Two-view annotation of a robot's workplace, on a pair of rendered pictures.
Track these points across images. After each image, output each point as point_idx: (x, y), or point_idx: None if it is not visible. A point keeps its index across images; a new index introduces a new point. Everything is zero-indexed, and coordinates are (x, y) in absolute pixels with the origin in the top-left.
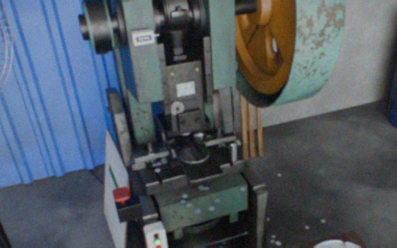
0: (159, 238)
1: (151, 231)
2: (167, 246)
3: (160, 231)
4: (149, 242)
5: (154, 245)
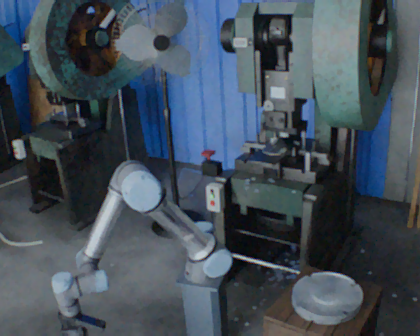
0: (213, 194)
1: (209, 186)
2: (219, 206)
3: (215, 189)
4: (207, 194)
5: (211, 199)
